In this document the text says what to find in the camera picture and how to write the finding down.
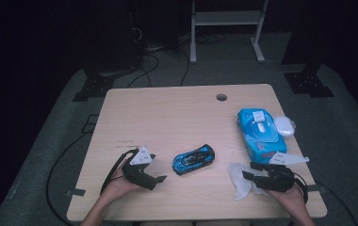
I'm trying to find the blue toy car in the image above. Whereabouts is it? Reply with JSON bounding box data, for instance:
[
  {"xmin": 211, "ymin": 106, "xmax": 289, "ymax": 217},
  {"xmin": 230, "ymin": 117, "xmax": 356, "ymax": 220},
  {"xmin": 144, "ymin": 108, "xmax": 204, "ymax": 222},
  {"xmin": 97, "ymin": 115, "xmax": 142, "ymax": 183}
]
[{"xmin": 171, "ymin": 143, "xmax": 216, "ymax": 176}]

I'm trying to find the black looped cable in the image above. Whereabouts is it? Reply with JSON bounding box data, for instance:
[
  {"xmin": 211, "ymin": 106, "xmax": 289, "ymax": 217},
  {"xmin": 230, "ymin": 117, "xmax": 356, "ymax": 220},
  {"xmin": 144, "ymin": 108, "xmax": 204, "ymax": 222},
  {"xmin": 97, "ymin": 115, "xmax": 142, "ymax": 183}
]
[{"xmin": 126, "ymin": 53, "xmax": 161, "ymax": 89}]

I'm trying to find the person's left hand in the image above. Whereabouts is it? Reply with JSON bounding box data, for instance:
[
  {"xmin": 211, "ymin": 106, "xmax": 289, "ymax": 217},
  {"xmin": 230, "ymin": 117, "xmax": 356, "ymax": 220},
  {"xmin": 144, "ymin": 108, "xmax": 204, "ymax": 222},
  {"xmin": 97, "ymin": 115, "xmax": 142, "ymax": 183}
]
[{"xmin": 105, "ymin": 159, "xmax": 143, "ymax": 203}]

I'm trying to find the blue wet wipes pack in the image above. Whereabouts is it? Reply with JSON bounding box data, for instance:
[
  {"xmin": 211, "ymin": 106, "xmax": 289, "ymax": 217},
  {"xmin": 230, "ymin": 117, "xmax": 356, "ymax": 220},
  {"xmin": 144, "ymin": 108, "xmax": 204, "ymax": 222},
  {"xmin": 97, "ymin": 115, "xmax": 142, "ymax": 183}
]
[{"xmin": 236, "ymin": 107, "xmax": 297, "ymax": 165}]

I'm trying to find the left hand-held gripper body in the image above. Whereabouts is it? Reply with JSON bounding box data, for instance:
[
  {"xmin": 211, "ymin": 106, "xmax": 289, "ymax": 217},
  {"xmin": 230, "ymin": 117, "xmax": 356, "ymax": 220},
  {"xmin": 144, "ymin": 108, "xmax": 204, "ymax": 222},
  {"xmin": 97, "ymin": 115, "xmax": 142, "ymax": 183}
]
[{"xmin": 122, "ymin": 145, "xmax": 157, "ymax": 191}]

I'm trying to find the black floor cable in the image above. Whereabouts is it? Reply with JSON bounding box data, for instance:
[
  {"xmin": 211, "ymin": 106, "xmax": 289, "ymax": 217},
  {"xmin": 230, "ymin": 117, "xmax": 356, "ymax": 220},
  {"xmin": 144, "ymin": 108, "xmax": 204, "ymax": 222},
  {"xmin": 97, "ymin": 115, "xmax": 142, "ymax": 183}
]
[
  {"xmin": 45, "ymin": 131, "xmax": 94, "ymax": 226},
  {"xmin": 313, "ymin": 179, "xmax": 358, "ymax": 226}
]

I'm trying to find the person's right hand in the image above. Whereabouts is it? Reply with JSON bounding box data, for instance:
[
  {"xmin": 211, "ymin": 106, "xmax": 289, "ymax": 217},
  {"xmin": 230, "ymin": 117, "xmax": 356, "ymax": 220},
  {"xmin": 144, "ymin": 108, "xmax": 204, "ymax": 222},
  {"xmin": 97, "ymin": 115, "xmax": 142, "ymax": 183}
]
[{"xmin": 266, "ymin": 186, "xmax": 305, "ymax": 210}]

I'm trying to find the black stand base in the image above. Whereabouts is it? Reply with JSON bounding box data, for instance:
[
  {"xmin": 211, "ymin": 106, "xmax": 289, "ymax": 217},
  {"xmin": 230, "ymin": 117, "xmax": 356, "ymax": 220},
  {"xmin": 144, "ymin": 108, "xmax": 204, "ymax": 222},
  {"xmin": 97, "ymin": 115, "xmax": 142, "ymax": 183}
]
[
  {"xmin": 72, "ymin": 74, "xmax": 116, "ymax": 103},
  {"xmin": 284, "ymin": 71, "xmax": 335, "ymax": 98}
]

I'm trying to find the hand-held gripper cable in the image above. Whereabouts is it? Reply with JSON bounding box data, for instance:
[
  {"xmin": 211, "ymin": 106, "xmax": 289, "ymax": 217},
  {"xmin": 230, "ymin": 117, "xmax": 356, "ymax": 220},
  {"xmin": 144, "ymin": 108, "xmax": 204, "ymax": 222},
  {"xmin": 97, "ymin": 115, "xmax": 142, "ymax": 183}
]
[
  {"xmin": 100, "ymin": 148, "xmax": 140, "ymax": 196},
  {"xmin": 291, "ymin": 172, "xmax": 309, "ymax": 203}
]

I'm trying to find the grey tape strip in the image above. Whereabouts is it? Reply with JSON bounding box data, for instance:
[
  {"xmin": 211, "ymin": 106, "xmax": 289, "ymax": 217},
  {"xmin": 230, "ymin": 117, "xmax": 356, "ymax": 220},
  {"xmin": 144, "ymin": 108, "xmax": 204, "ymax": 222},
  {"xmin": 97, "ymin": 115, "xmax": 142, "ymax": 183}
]
[
  {"xmin": 305, "ymin": 184, "xmax": 328, "ymax": 193},
  {"xmin": 65, "ymin": 187, "xmax": 87, "ymax": 198},
  {"xmin": 6, "ymin": 181, "xmax": 21, "ymax": 201}
]

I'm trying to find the left hand-held gripper cable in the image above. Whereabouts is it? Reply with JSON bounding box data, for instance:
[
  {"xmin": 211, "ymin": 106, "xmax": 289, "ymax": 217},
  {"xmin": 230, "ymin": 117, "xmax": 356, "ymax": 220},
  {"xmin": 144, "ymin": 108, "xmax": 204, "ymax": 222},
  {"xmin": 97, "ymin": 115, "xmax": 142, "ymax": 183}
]
[{"xmin": 100, "ymin": 148, "xmax": 140, "ymax": 196}]

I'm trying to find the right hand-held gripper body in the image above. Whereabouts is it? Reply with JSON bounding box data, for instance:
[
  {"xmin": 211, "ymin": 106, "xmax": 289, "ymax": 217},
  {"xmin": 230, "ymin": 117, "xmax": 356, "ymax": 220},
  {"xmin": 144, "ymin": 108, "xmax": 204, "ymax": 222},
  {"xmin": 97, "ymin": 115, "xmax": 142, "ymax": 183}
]
[{"xmin": 255, "ymin": 151, "xmax": 310, "ymax": 193}]

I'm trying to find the dark equipment rack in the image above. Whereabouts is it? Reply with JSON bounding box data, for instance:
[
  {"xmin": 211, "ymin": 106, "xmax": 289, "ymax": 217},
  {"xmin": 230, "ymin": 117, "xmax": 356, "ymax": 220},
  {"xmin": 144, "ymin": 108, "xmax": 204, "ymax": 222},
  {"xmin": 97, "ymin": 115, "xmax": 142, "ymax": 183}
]
[{"xmin": 82, "ymin": 0, "xmax": 143, "ymax": 76}]

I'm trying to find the white metal stand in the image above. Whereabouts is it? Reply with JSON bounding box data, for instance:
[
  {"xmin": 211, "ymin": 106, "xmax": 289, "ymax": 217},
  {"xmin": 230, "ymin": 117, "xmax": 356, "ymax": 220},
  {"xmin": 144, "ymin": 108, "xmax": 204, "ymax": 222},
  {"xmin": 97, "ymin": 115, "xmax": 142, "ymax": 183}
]
[{"xmin": 189, "ymin": 0, "xmax": 269, "ymax": 64}]

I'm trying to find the white wet wipe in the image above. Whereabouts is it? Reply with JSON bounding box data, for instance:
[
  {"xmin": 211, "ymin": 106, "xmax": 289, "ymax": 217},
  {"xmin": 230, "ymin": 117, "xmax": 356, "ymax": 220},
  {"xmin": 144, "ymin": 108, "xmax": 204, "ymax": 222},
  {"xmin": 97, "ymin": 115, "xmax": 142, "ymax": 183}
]
[{"xmin": 227, "ymin": 161, "xmax": 269, "ymax": 202}]

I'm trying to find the right hand-held gripper cable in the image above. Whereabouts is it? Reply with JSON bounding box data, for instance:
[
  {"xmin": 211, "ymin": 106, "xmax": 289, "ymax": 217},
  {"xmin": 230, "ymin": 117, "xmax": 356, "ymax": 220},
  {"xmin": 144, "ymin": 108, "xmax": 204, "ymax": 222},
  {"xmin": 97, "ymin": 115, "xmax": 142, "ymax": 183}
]
[{"xmin": 291, "ymin": 172, "xmax": 309, "ymax": 203}]

